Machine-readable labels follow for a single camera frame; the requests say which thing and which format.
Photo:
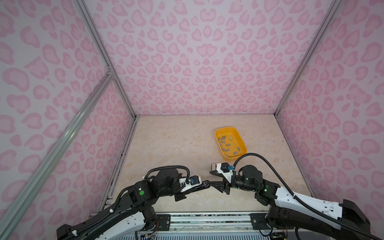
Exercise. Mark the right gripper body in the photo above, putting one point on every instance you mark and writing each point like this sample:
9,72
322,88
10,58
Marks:
227,183

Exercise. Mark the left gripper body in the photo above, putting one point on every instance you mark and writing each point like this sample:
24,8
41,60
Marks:
181,195

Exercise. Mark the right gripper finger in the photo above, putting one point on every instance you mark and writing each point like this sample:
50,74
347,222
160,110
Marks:
216,173
220,186

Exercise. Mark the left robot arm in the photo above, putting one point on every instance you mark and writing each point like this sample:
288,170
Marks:
133,208

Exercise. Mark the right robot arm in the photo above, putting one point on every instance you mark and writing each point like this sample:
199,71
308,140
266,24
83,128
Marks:
340,221

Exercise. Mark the yellow plastic tray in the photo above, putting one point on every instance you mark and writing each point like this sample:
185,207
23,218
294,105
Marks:
227,152

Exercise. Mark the aluminium mounting rail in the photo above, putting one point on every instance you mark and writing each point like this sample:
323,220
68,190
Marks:
198,226

